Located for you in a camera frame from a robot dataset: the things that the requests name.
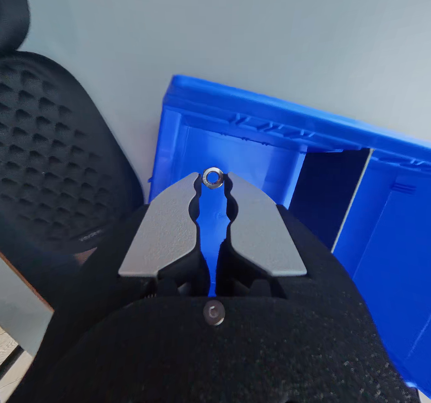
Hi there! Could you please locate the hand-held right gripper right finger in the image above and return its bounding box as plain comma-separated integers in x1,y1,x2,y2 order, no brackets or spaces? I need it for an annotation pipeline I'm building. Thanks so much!
224,172,308,277

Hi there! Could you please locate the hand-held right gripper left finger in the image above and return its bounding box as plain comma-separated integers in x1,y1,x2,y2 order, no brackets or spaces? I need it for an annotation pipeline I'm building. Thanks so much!
118,172,202,280

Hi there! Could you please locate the silver hex nut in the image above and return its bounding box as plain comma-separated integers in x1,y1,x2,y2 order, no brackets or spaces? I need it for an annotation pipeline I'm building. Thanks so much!
202,167,224,190

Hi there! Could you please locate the blue plastic bin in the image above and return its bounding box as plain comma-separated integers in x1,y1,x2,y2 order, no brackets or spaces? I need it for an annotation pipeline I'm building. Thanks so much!
148,74,431,398

